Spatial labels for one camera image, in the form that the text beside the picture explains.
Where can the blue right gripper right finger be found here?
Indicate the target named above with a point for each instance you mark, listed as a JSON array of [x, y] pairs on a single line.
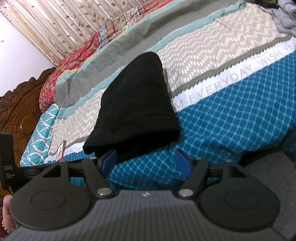
[[183, 164]]

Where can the teal patterned pillow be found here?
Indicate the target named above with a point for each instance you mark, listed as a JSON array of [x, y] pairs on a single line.
[[36, 151]]

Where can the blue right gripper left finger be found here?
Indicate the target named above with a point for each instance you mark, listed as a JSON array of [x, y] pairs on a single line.
[[108, 162]]

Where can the leaf pattern curtain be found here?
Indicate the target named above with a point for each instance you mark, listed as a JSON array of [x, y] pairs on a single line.
[[56, 28]]

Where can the patterned bedsheet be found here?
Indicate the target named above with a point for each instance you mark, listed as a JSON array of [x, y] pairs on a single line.
[[229, 77]]

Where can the black pants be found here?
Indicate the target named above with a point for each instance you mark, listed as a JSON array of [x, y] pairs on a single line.
[[136, 116]]

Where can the grey sweatshirt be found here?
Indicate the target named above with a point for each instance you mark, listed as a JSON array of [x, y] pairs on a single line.
[[284, 17]]

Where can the carved wooden headboard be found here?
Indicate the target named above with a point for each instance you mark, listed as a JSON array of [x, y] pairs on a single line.
[[20, 111]]

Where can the smartphone on bed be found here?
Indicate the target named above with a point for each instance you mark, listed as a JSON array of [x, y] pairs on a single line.
[[60, 151]]

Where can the person's left hand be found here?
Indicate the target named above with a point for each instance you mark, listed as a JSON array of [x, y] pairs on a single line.
[[8, 221]]

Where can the red floral quilt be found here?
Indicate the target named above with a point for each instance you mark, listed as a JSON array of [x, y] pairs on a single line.
[[105, 34]]

